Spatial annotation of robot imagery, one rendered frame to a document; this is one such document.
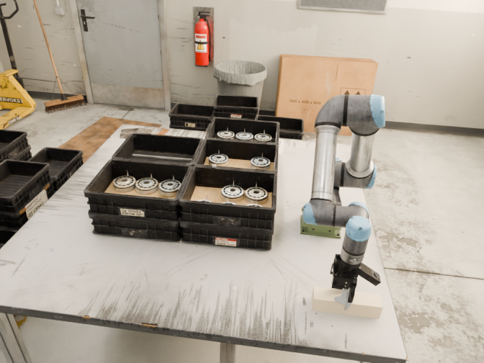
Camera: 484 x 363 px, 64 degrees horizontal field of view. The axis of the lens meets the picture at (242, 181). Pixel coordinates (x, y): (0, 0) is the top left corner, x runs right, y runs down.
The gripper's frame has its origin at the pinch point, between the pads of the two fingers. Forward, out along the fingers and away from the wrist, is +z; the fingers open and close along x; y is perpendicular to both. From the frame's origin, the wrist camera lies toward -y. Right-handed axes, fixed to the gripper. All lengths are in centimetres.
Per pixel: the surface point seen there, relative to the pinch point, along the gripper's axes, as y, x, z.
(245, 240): 39.9, -25.7, -0.4
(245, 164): 46, -77, -9
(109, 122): 226, -292, 74
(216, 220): 53, -25, -11
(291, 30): 28, -347, -28
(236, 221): 44, -25, -11
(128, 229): 91, -24, -1
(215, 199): 56, -42, -9
